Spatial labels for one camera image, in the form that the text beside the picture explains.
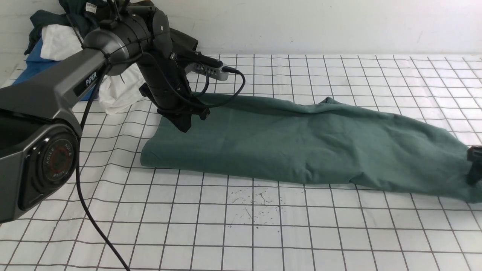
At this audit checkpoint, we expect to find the dark teal shirt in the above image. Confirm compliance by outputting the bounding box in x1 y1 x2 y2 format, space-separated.
24 0 111 55

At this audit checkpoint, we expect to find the blue shirt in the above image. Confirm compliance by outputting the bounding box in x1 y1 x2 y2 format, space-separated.
13 40 95 101

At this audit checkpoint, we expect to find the white shirt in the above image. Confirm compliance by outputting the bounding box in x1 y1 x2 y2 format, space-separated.
40 24 145 114

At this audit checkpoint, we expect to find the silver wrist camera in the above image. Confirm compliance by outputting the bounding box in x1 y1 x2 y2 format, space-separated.
171 51 240 81

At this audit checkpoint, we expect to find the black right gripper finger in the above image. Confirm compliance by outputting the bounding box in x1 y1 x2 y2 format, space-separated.
467 146 482 186

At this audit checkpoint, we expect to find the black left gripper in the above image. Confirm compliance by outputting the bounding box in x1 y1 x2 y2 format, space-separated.
137 53 210 133

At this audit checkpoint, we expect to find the green long sleeve shirt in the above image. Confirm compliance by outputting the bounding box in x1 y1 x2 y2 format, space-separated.
140 96 481 203

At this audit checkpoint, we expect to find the white grid tablecloth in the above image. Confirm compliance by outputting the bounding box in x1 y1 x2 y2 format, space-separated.
0 54 482 271

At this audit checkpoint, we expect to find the dark olive shirt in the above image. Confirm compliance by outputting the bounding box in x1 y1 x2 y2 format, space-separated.
127 0 198 51

